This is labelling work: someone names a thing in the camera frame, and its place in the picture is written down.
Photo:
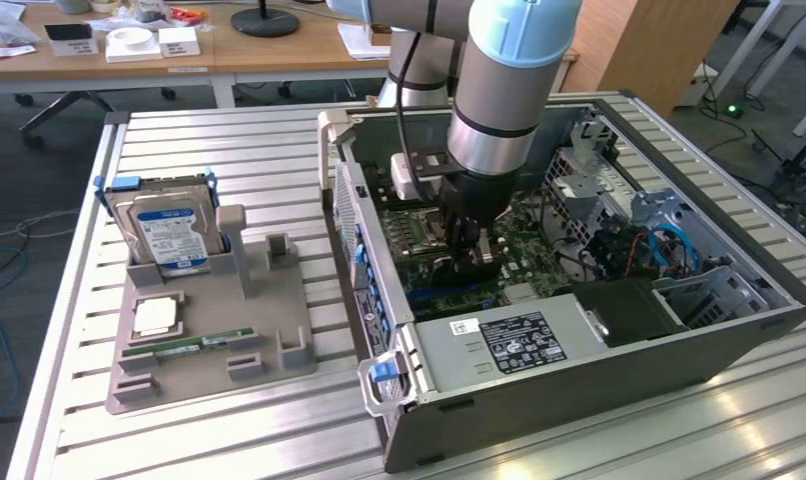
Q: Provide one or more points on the wooden cabinet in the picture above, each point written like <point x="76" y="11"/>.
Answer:
<point x="643" y="50"/>

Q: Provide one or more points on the silver CPU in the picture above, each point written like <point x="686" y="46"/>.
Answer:
<point x="156" y="315"/>

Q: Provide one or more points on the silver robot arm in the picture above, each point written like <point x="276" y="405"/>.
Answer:
<point x="510" y="100"/>

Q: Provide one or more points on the CPU socket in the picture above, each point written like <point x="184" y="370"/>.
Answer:
<point x="430" y="230"/>

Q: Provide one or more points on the plain white box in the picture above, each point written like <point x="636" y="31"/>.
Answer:
<point x="179" y="42"/>

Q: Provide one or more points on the grey cup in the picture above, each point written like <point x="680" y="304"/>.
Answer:
<point x="75" y="6"/>

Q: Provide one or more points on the grey plastic bag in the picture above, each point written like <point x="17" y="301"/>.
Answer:
<point x="3" y="25"/>

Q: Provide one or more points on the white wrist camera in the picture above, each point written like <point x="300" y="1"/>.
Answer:
<point x="403" y="175"/>

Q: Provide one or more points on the wooden desk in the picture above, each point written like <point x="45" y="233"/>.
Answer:
<point x="276" y="55"/>

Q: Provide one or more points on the blue expansion slot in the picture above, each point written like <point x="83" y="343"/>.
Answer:
<point x="419" y="294"/>

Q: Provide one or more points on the black round lamp base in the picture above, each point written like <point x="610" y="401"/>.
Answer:
<point x="265" y="25"/>

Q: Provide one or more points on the device with green light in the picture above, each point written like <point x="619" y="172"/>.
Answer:
<point x="732" y="110"/>

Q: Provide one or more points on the black graphics card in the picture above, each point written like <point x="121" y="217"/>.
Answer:
<point x="476" y="280"/>

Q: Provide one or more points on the dark RAM stick with label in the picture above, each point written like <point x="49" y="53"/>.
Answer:
<point x="423" y="257"/>

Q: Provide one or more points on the grey parts rack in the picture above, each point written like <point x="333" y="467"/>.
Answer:
<point x="209" y="370"/>

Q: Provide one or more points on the white tape roll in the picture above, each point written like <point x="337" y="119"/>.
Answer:
<point x="129" y="44"/>

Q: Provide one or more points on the green RAM stick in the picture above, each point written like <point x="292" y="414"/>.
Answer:
<point x="196" y="342"/>

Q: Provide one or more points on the white flat box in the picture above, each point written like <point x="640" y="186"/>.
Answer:
<point x="136" y="56"/>

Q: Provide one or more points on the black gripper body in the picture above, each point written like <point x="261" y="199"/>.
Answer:
<point x="476" y="200"/>

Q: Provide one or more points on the red small item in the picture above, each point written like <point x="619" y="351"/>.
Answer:
<point x="185" y="16"/>

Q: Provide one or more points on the white table frame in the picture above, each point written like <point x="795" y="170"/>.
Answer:
<point x="752" y="50"/>

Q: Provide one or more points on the grey metal disk bay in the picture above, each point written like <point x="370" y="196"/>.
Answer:
<point x="576" y="195"/>
<point x="730" y="290"/>

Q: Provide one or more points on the black tripod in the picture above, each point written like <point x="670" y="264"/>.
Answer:
<point x="803" y="150"/>

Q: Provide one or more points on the grey power supply unit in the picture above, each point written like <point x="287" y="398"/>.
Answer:
<point x="456" y="360"/>

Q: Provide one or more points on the open grey PC case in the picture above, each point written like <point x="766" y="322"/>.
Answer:
<point x="576" y="400"/>

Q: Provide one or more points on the white box with black lid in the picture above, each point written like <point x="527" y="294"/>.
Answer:
<point x="72" y="47"/>

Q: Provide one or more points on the black chair base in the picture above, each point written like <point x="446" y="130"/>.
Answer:
<point x="56" y="107"/>

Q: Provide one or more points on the silver chipset heatsink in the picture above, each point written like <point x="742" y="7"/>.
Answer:
<point x="526" y="295"/>

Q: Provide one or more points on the white paper stack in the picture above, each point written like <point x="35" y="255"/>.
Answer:
<point x="363" y="47"/>

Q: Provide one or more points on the black fan shroud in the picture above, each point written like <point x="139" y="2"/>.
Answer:
<point x="630" y="305"/>

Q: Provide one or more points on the hard disk with blue caddy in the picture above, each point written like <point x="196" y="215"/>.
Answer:
<point x="169" y="235"/>

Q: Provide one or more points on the brown cardboard box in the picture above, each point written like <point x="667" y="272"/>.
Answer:
<point x="378" y="29"/>

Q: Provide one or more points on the green motherboard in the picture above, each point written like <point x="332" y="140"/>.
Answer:
<point x="530" y="255"/>

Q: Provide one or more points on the white paper slip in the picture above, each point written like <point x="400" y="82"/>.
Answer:
<point x="9" y="51"/>

